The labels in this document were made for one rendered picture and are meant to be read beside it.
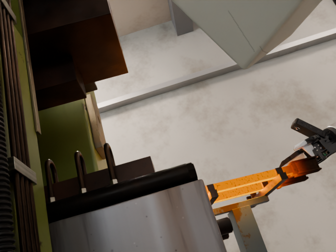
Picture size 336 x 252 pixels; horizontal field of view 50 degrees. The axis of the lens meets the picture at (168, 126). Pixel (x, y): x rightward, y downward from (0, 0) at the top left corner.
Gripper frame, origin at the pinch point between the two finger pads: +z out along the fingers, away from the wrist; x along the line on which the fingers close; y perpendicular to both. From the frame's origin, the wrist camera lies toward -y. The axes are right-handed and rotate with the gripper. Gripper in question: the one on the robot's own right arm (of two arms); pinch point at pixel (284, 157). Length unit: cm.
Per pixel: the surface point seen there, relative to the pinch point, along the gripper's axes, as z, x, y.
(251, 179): 20.1, -13.3, 2.8
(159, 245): 57, -63, 12
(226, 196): 25.3, -1.5, 1.6
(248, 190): 18.1, -1.3, 3.3
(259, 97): -140, 210, -104
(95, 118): 51, -23, -31
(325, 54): -227, 193, -106
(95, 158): 56, -24, -20
